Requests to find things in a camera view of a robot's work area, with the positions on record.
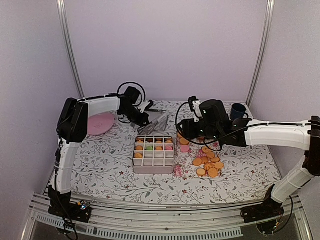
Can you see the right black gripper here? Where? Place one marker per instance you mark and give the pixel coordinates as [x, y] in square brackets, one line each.
[187, 130]

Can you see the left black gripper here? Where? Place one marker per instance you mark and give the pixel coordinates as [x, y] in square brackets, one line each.
[141, 122]

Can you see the metal tongs white handle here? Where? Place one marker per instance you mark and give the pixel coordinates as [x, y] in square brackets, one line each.
[159, 124]

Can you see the pink round cookie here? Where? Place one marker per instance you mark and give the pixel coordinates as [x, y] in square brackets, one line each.
[169, 148]

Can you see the metal divided cookie tin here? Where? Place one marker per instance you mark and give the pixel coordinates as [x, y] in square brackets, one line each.
[156, 162]

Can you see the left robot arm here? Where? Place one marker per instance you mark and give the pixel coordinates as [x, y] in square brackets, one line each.
[73, 127]

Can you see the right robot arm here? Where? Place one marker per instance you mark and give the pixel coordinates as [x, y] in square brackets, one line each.
[212, 122]

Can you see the floral cookie tray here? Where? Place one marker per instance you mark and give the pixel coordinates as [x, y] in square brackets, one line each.
[197, 159]

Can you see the pink plate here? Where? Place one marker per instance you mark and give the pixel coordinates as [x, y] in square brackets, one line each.
[100, 124]

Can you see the floral tablecloth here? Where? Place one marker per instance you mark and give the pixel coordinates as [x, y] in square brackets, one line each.
[103, 169]

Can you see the dark blue mug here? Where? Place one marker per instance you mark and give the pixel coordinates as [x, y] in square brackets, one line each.
[238, 111]

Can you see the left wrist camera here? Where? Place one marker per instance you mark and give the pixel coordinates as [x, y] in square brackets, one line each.
[145, 105]

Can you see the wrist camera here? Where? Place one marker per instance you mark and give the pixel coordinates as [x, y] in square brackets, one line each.
[194, 104]
[145, 105]

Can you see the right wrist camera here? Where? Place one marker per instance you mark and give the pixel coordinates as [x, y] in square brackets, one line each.
[194, 104]

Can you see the front aluminium rail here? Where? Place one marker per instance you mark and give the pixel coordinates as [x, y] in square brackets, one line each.
[116, 220]

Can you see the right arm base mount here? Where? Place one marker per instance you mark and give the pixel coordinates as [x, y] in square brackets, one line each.
[266, 210]

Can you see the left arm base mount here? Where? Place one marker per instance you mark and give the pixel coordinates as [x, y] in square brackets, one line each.
[70, 211]

